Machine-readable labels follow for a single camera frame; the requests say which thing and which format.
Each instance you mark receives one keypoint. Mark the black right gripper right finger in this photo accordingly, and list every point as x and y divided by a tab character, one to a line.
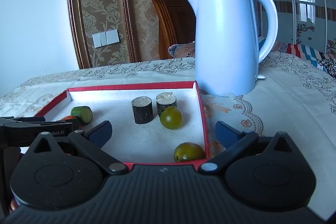
235	143

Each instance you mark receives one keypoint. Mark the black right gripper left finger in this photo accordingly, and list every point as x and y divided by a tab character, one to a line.
88	145

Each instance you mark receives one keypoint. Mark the green cucumber piece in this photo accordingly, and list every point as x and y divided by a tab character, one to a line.
83	113

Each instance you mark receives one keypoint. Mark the green tomato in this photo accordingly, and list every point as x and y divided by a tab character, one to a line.
188	152
171	118

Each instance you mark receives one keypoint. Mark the dark sugarcane piece flat top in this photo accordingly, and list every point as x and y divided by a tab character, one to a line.
142	109

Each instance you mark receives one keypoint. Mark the dark sugarcane piece chipped top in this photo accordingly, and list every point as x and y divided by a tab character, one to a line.
165	100

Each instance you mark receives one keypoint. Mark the orange mandarin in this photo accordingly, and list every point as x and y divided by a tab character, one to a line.
73	120

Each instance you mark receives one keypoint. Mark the person left hand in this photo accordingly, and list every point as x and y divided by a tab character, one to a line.
13	205

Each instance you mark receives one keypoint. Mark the red shallow box tray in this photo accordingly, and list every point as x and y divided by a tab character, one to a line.
132	143

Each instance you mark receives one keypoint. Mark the white embroidered tablecloth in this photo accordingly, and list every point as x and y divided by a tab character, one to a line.
294	97

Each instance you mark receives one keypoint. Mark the white electric kettle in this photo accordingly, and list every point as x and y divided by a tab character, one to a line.
227	50

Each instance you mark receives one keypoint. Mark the patterned pillow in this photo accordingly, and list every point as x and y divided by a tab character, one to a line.
182	50

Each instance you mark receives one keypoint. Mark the striped colourful bedding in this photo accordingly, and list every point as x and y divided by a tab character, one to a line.
307	53

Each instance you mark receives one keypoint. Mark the sliding door wardrobe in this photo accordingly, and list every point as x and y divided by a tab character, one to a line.
307	22

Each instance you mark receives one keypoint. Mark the white wall switch panel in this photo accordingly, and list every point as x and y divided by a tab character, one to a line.
105	38

